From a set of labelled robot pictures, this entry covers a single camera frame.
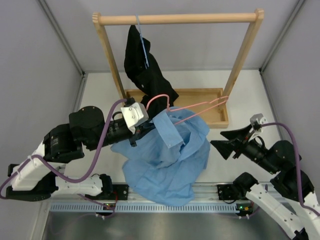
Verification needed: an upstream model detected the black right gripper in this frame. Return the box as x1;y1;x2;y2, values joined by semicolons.
210;123;279;174

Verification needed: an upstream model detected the pink plastic hanger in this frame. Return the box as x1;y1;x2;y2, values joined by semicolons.
145;93;230;126

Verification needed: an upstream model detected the light blue shirt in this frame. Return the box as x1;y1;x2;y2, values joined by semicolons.
111;107;210;207

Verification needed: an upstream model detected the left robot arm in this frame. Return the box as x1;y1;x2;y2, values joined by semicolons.
3;102;149;202

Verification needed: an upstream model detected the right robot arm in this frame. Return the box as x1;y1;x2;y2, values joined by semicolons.
210;123;320;240

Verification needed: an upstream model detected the black shirt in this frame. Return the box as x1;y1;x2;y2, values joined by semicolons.
124;25;179;118

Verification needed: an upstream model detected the blue plastic hanger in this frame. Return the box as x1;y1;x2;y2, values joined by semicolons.
135;14;150;69

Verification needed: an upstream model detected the wooden clothes rack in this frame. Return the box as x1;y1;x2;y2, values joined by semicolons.
92;8;264;129

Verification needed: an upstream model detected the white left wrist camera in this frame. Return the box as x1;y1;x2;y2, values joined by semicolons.
120;102;149;134

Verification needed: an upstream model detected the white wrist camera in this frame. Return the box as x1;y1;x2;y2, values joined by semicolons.
120;102;149;134
250;113;268;138

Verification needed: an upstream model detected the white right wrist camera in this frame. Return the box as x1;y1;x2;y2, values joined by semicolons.
250;113;268;138

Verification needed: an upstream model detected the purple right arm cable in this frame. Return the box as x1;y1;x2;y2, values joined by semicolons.
259;121;320;217

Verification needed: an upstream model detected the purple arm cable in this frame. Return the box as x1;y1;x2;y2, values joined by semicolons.
259;121;320;217
0;98;133;201

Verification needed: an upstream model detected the aluminium mounting rail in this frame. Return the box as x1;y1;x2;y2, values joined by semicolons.
39;181;311;202

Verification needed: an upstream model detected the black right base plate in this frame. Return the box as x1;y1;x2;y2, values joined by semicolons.
217;184;247;203

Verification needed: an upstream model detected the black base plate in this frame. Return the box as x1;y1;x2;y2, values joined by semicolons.
217;184;247;203
98;184;129;201

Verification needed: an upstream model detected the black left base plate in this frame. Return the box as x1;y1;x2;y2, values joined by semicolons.
98;184;129;201

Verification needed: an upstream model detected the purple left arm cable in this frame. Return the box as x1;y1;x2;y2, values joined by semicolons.
0;98;133;201

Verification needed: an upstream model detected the grey slotted cable duct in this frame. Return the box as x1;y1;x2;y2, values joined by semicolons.
50;202;250;214

